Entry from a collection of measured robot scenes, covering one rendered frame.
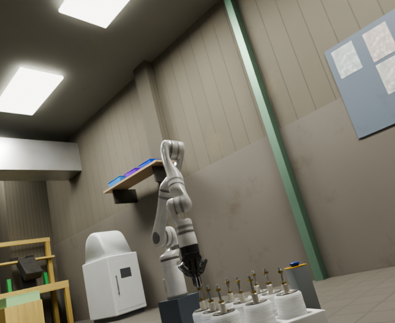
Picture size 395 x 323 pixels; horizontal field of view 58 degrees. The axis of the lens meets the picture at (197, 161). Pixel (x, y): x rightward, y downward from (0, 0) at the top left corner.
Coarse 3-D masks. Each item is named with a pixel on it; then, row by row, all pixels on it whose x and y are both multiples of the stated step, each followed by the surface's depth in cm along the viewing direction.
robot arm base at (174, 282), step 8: (168, 264) 165; (176, 264) 165; (168, 272) 164; (176, 272) 164; (168, 280) 163; (176, 280) 163; (184, 280) 167; (168, 288) 163; (176, 288) 162; (184, 288) 164; (168, 296) 163; (176, 296) 161
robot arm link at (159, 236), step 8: (160, 192) 167; (160, 200) 167; (160, 208) 167; (160, 216) 167; (168, 216) 168; (160, 224) 167; (152, 232) 171; (160, 232) 167; (152, 240) 170; (160, 240) 167
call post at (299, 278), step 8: (288, 272) 146; (296, 272) 142; (304, 272) 143; (288, 280) 147; (296, 280) 141; (304, 280) 142; (296, 288) 142; (304, 288) 141; (312, 288) 142; (304, 296) 140; (312, 296) 141; (312, 304) 140
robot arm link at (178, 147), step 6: (174, 144) 165; (180, 144) 166; (174, 150) 164; (180, 150) 165; (174, 156) 165; (180, 156) 166; (174, 162) 172; (180, 162) 166; (180, 168) 167; (162, 186) 167; (168, 192) 166
